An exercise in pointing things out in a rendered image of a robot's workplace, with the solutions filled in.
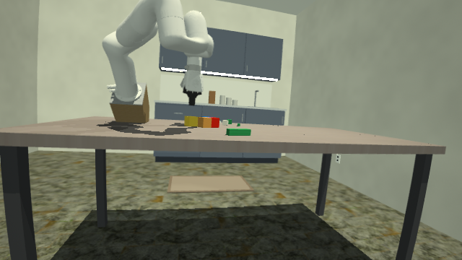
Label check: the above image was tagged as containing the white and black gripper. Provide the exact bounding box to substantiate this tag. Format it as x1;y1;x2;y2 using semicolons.
183;70;204;105

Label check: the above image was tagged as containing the red cube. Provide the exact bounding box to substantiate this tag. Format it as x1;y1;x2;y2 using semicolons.
212;118;219;128

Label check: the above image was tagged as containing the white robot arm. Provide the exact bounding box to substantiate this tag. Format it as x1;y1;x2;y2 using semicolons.
103;0;214;102

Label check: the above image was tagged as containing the green rectangular bar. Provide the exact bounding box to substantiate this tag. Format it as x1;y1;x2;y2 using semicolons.
226;129;251;136

